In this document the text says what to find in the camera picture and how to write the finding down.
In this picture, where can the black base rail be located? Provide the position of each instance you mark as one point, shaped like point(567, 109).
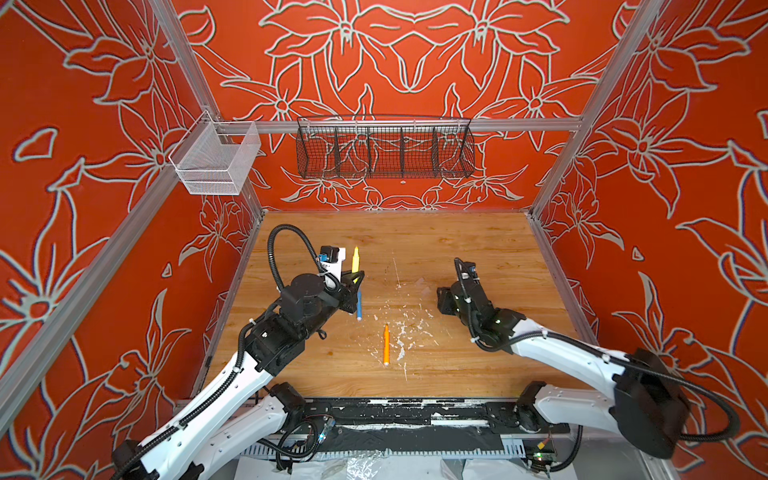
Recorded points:
point(453, 428)

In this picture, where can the aluminium frame rail back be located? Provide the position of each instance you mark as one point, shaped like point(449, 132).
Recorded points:
point(481, 125)

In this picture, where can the aluminium frame rail left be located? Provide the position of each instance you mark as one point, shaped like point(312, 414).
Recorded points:
point(96, 98)

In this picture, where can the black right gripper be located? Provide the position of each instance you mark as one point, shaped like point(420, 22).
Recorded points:
point(444, 298)

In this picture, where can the white mesh basket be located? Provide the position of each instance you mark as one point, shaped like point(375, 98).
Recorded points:
point(216, 157)

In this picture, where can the blue marker pen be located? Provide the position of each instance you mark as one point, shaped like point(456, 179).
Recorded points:
point(359, 307)

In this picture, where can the yellow marker pen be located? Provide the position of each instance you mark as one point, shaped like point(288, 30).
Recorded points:
point(355, 261)

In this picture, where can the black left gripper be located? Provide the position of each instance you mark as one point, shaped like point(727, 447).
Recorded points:
point(349, 289)

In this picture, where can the orange marker pen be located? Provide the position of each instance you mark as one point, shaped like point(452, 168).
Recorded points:
point(386, 346)

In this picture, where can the black wire basket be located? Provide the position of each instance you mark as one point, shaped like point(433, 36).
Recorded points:
point(384, 152)

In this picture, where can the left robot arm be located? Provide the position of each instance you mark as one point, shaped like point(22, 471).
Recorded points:
point(243, 405)

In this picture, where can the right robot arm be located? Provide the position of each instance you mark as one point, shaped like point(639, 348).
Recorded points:
point(632, 395)

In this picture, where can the aluminium frame rail right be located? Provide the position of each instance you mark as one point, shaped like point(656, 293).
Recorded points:
point(626, 47)

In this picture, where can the aluminium frame rail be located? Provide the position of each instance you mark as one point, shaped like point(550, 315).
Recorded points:
point(626, 47)
point(481, 125)
point(96, 98)

